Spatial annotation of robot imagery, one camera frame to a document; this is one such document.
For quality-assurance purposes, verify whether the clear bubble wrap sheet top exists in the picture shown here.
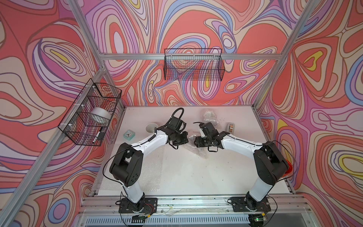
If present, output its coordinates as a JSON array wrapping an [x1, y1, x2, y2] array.
[[202, 110, 218, 124]]

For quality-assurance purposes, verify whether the white ceramic mug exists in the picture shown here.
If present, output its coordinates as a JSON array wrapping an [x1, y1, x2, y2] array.
[[146, 123, 159, 133]]

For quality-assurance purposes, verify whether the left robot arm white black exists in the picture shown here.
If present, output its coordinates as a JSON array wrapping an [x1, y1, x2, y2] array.
[[109, 107, 188, 204]]

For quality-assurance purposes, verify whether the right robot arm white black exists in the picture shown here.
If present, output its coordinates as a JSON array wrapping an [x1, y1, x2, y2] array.
[[194, 122, 289, 206]]

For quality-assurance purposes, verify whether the grey tape dispenser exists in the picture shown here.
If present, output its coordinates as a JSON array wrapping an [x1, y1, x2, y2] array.
[[226, 123, 235, 134]]

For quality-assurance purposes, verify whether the small teal alarm clock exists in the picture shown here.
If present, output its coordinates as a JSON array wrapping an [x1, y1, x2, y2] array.
[[123, 130, 136, 141]]

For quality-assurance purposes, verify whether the white tape roll in basket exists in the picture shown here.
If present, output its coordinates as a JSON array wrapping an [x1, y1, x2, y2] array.
[[90, 107, 111, 124]]

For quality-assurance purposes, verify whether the black wire basket back wall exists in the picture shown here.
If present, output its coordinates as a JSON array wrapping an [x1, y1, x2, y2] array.
[[164, 47, 226, 81]]

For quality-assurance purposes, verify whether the black wire basket wall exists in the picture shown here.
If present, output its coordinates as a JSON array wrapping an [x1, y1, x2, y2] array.
[[58, 79, 122, 147], [164, 47, 226, 81]]

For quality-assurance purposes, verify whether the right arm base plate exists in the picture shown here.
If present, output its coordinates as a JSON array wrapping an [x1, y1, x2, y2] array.
[[227, 196, 271, 213]]

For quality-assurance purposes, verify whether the marker in wire basket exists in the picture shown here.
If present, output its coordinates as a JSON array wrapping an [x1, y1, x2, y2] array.
[[92, 131, 101, 143]]

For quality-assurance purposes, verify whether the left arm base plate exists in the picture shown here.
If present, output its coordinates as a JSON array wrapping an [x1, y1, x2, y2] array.
[[119, 197, 158, 215]]

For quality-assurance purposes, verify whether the black wire basket left wall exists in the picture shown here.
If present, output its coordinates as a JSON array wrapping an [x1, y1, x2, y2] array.
[[58, 79, 122, 147]]

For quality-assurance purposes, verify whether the aluminium front rail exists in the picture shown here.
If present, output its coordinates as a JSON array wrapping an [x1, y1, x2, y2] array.
[[79, 194, 313, 215]]

